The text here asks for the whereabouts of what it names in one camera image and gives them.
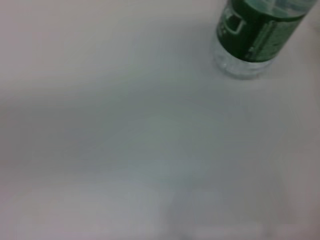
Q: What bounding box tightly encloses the clear green-label water bottle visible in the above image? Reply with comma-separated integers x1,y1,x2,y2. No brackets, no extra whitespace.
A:
211,0,317,81

